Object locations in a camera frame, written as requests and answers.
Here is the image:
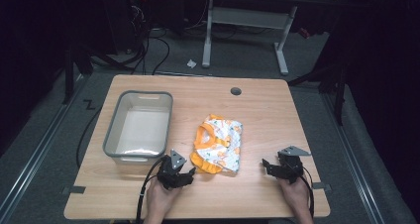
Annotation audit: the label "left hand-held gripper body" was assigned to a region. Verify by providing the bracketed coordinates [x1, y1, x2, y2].
[156, 149, 188, 190]

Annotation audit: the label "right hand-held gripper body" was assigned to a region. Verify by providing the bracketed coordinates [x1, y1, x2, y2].
[274, 146, 312, 185]

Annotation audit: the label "person's left hand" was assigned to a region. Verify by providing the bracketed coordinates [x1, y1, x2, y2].
[144, 176, 183, 224]

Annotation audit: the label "person's right hand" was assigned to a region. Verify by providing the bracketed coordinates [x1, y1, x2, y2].
[276, 175, 314, 224]

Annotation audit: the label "black tape strip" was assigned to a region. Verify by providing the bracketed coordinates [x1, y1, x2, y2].
[61, 184, 87, 195]
[311, 181, 333, 191]

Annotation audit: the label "orange white printed garment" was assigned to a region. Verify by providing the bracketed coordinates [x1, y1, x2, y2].
[189, 113, 245, 176]

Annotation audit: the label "white plastic bin grey rim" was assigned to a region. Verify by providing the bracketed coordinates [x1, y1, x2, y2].
[102, 89, 174, 167]

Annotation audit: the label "black metal stand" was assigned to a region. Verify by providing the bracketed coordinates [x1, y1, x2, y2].
[60, 44, 95, 105]
[287, 59, 349, 127]

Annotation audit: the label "small red object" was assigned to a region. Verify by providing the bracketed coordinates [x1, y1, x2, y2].
[297, 27, 312, 40]

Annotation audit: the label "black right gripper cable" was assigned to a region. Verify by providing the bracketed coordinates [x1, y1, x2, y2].
[298, 166, 315, 219]

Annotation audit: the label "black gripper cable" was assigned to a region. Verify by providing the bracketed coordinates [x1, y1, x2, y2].
[298, 166, 315, 219]
[134, 156, 168, 224]

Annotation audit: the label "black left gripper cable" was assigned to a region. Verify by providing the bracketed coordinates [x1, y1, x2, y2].
[134, 156, 168, 224]

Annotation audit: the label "metal floor rail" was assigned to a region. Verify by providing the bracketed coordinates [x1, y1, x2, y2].
[0, 73, 87, 220]
[321, 91, 387, 224]

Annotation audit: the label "black floor cables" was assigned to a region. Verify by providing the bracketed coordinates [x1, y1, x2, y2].
[95, 2, 171, 76]

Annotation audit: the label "white frame wooden desk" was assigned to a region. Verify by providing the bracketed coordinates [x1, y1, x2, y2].
[201, 0, 342, 76]

